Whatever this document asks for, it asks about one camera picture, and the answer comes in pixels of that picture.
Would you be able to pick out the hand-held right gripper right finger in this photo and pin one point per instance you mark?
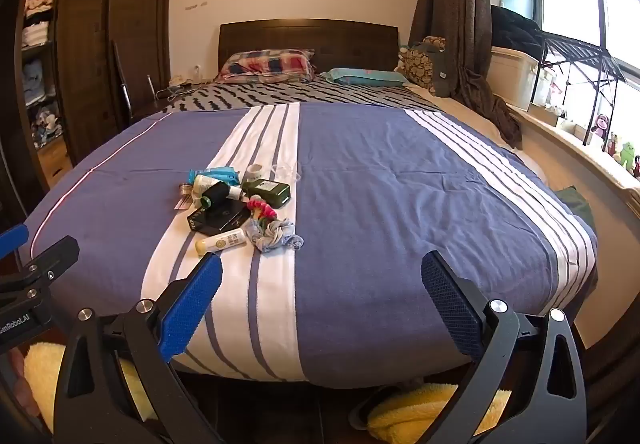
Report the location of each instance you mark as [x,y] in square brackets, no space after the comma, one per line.
[450,309]

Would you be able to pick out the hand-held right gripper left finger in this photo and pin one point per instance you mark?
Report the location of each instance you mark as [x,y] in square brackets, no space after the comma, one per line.
[192,309]

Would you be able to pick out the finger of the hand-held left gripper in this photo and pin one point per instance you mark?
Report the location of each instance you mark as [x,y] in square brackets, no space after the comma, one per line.
[55,251]
[12,239]

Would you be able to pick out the cream yellow lotion bottle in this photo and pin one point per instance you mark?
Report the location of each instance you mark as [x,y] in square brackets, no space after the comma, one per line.
[222,242]

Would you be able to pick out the shiny striped ribbon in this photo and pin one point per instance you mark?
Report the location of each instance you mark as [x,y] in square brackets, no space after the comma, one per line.
[185,198]

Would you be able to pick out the person's left hand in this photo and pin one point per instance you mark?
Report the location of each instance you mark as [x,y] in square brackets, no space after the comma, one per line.
[21,384]

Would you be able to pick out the yellow fluffy slipper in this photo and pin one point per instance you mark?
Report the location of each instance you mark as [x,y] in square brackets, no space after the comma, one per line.
[45,369]
[425,409]

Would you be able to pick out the light wooden drawer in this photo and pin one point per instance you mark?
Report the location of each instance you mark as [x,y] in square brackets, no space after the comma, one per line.
[55,164]

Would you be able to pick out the black flat box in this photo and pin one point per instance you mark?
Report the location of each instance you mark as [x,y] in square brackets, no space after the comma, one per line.
[220,218]

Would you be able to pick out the small roll of tape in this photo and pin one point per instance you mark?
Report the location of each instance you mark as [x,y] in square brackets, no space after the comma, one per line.
[275,236]

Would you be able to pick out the black round bottle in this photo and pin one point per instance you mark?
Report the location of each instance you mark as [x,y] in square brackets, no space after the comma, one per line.
[215,195]

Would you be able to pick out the black green cap bottle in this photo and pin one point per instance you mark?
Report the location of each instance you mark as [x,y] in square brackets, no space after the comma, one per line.
[206,183]

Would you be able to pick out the dark green bottle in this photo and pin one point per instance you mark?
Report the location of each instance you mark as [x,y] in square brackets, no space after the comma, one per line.
[267,193]

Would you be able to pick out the blue wet wipes packet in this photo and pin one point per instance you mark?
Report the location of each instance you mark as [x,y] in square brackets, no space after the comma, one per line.
[220,173]

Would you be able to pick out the white tape roll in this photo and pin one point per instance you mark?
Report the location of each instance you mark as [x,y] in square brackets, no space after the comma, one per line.
[256,171]

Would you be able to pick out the dark green cloth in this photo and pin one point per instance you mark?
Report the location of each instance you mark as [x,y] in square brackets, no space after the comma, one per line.
[577,206]

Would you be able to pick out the clear plastic wrapper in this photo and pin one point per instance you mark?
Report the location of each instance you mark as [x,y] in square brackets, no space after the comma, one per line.
[286,171]

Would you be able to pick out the pile of folded clothes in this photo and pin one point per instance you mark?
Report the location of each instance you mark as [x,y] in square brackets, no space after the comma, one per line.
[37,54]

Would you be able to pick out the silver metal rod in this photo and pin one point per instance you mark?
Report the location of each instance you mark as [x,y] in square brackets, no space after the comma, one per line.
[149,85]

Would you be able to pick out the dark wooden wardrobe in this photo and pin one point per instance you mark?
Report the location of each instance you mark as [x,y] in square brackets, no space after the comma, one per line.
[115,49]

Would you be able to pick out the green frog toy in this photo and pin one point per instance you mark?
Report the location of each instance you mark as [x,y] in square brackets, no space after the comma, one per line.
[627,155]

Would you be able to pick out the dark green cushion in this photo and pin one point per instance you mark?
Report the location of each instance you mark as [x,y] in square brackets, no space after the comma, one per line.
[442,71]

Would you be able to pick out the pink plush toy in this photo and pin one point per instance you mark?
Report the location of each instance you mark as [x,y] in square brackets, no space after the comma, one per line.
[602,126]

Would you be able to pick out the white storage box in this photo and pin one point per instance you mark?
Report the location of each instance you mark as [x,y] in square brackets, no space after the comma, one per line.
[512,79]

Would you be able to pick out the grey zigzag blanket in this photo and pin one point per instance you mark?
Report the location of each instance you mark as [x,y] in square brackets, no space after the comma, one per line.
[310,93]

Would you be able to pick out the brown patterned cushion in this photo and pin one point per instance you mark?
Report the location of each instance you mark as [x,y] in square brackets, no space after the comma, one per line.
[419,64]

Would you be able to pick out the teal pillow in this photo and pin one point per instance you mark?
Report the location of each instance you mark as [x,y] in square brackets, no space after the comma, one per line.
[362,76]

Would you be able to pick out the plaid pillow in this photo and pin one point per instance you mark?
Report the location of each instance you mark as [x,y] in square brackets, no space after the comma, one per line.
[267,64]

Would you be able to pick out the brown curtain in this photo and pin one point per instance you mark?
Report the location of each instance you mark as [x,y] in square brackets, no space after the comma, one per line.
[460,24]

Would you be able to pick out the black metal rack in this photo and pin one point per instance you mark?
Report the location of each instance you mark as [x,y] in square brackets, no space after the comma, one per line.
[575,51]

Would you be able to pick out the black jacket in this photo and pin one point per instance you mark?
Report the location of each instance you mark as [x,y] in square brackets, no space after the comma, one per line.
[515,29]

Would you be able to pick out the dark wooden headboard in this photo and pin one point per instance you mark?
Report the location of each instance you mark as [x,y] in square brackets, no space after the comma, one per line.
[310,36]

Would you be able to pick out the white wall socket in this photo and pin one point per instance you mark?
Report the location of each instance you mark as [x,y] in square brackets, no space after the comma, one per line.
[197,71]

